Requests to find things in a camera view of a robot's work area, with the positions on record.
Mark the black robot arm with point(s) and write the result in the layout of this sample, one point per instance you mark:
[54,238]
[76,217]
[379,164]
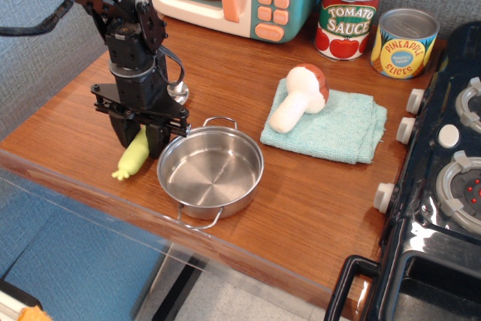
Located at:
[131,29]

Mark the pineapple slices can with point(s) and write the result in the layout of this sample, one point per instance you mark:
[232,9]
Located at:
[404,40]

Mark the orange object in corner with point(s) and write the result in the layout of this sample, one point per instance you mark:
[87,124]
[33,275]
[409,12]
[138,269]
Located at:
[18,305]

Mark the light blue folded cloth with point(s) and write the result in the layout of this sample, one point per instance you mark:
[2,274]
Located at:
[347,130]

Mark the spoon with green handle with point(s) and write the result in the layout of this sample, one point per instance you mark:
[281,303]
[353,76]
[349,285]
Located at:
[137,152]

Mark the black toy stove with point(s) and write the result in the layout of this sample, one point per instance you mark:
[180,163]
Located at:
[429,266]

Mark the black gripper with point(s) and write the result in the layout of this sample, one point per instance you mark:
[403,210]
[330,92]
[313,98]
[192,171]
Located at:
[139,97]

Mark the plush white brown mushroom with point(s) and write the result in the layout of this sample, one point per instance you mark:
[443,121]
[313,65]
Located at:
[307,93]

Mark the stainless steel pan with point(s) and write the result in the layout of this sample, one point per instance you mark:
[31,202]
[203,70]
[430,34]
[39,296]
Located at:
[212,173]

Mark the tomato sauce can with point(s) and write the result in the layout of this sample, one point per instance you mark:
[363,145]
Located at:
[344,27]

